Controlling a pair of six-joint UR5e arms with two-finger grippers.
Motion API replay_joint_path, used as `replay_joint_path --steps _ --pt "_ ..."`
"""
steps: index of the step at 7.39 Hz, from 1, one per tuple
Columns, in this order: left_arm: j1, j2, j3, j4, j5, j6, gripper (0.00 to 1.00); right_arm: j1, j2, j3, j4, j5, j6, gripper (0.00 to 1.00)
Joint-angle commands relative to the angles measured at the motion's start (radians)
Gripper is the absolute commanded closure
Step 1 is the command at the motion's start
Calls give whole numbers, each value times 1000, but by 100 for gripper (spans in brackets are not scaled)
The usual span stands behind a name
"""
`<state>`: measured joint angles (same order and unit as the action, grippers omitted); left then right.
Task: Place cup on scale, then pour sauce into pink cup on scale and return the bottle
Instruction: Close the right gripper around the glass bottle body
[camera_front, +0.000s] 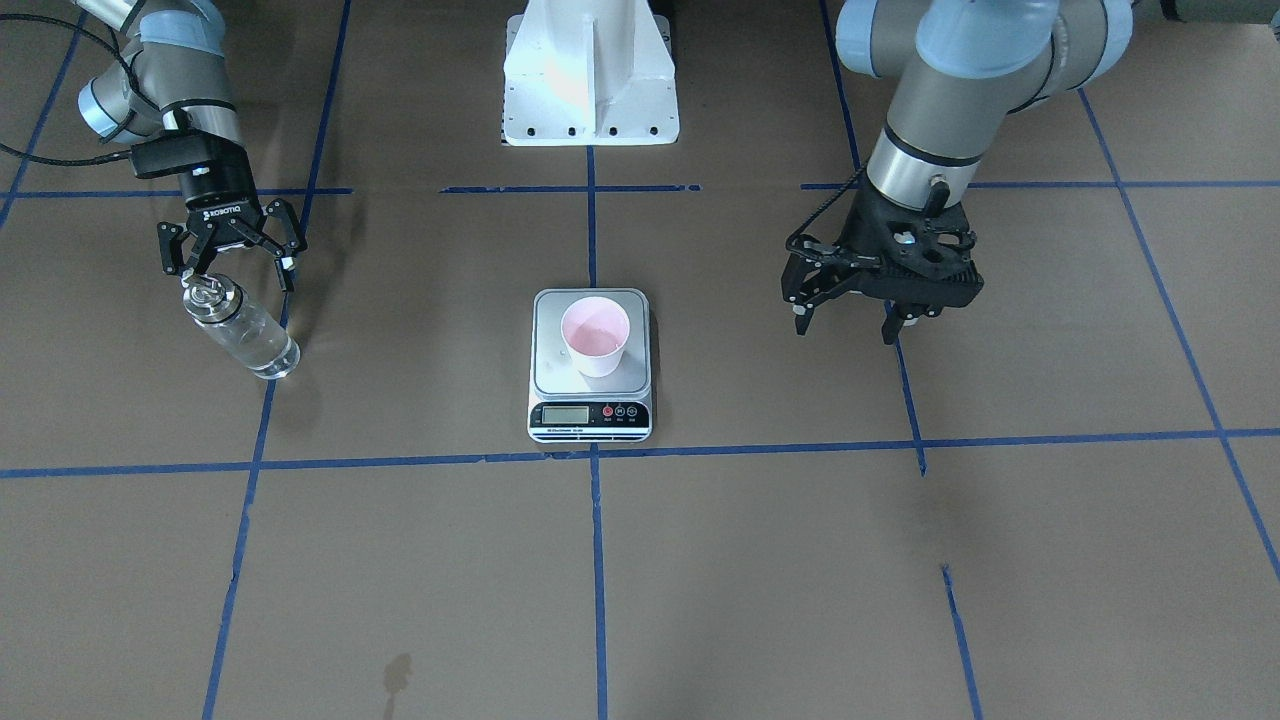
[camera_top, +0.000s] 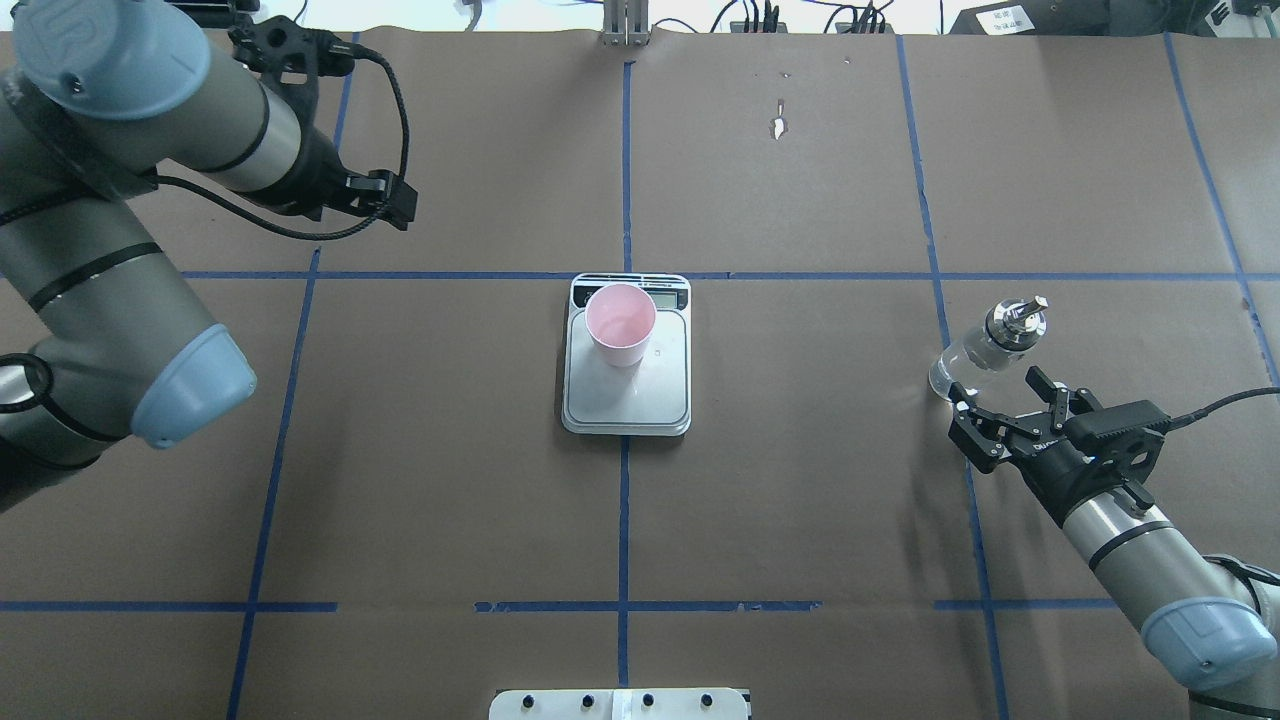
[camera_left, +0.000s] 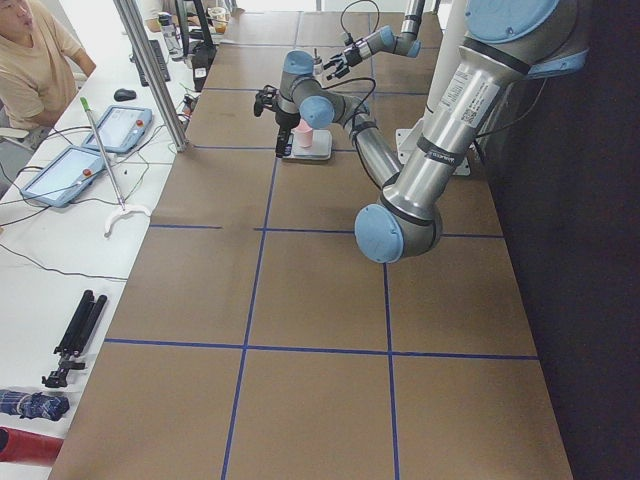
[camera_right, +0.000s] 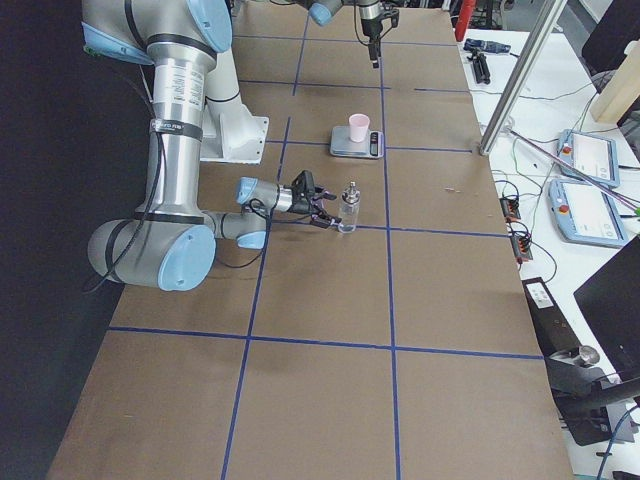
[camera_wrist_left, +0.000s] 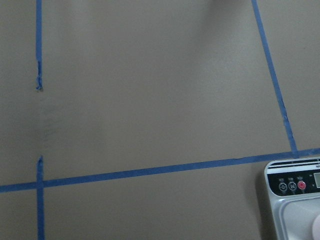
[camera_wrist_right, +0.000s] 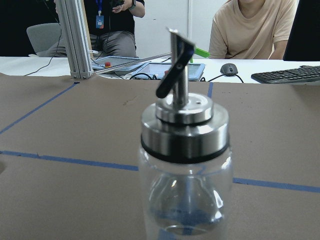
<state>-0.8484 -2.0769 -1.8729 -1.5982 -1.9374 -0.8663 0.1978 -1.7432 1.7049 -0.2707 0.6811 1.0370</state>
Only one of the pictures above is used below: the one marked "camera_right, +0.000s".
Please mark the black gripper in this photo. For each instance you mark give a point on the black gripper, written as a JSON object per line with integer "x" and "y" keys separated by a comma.
{"x": 369, "y": 25}
{"x": 301, "y": 206}

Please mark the pink plastic cup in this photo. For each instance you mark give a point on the pink plastic cup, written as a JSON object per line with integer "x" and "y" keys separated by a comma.
{"x": 358, "y": 125}

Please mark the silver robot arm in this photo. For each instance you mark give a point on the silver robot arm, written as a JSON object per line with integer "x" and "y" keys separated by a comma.
{"x": 196, "y": 115}
{"x": 322, "y": 13}

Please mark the digital kitchen scale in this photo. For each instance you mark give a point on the digital kitchen scale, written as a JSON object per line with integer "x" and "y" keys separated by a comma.
{"x": 341, "y": 145}

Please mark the blue black tool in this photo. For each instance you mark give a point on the blue black tool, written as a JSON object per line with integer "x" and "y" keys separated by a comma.
{"x": 486, "y": 46}

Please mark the red object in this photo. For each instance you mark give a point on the red object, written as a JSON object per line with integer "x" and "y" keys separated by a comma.
{"x": 465, "y": 13}

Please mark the small black tripod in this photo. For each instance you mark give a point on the small black tripod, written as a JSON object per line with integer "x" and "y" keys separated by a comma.
{"x": 480, "y": 67}

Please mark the upper orange connector block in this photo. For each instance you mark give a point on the upper orange connector block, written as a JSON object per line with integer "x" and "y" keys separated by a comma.
{"x": 510, "y": 208}

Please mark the orange connector block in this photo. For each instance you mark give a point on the orange connector block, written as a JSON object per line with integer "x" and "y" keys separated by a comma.
{"x": 521, "y": 246}
{"x": 510, "y": 208}

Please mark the lower orange connector block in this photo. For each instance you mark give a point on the lower orange connector block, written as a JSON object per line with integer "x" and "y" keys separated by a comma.
{"x": 521, "y": 246}

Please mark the upper teach pendant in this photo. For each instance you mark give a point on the upper teach pendant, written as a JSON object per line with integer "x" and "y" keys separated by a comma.
{"x": 593, "y": 155}

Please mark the teach pendant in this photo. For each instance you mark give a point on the teach pendant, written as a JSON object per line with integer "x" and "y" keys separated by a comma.
{"x": 586, "y": 215}
{"x": 593, "y": 155}

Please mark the wooden beam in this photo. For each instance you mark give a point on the wooden beam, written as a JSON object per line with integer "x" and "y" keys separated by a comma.
{"x": 621, "y": 91}

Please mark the black box with label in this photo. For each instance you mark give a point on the black box with label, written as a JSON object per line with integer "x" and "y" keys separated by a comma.
{"x": 553, "y": 331}

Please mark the lower teach pendant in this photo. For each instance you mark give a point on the lower teach pendant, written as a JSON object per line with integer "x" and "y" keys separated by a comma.
{"x": 586, "y": 215}

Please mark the black monitor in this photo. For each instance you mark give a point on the black monitor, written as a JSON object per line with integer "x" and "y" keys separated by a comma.
{"x": 609, "y": 302}

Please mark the black clamp with metal knob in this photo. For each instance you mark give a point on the black clamp with metal knob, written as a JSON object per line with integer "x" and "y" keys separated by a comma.
{"x": 590, "y": 402}

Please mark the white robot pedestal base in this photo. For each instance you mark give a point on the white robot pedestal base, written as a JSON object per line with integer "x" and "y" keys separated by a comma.
{"x": 231, "y": 133}

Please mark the aluminium frame post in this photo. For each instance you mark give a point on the aluminium frame post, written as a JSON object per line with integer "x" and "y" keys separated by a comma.
{"x": 547, "y": 18}

